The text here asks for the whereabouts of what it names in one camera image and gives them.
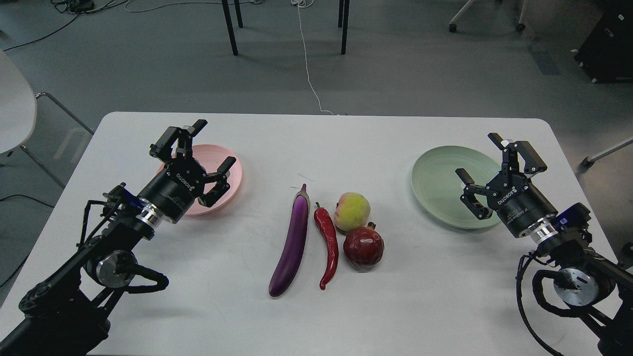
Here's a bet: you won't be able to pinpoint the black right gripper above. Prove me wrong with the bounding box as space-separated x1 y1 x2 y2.
455 133 558 237

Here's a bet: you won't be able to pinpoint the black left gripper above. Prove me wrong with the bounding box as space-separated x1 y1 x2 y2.
138 119 237 224

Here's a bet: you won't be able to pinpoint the purple eggplant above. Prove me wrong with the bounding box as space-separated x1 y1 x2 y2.
269 184 310 298

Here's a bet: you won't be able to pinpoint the red chili pepper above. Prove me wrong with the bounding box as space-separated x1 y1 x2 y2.
314 201 339 291

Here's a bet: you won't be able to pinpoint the yellow-pink peach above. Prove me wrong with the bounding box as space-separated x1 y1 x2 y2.
334 192 371 233

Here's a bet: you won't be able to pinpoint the dark red pomegranate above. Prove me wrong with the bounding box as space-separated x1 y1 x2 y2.
343 222 385 269

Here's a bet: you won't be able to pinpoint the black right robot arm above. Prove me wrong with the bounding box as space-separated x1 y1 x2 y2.
456 133 633 356

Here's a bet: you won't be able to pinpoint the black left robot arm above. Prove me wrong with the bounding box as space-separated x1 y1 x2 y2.
1 119 236 356

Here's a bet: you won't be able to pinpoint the pink plate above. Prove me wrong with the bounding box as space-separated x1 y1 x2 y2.
157 144 243 216

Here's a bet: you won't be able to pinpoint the green plate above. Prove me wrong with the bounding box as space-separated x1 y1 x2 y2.
411 145 500 229

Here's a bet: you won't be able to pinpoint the white stand leg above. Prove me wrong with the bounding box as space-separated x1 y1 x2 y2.
580 136 633 168

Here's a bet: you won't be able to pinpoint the black table legs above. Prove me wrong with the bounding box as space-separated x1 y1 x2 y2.
220 0 350 56

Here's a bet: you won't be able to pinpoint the black equipment case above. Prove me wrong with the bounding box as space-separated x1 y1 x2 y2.
574 0 633 83

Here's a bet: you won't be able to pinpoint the white office chair base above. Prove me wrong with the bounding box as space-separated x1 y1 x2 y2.
447 0 530 33

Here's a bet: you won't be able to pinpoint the white chair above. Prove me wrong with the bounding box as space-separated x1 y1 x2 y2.
0 51 93 189

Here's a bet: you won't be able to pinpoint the black floor cables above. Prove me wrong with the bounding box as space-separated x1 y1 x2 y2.
0 0 129 52

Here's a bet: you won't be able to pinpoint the white floor cable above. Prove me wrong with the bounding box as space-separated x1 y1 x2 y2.
291 0 335 116

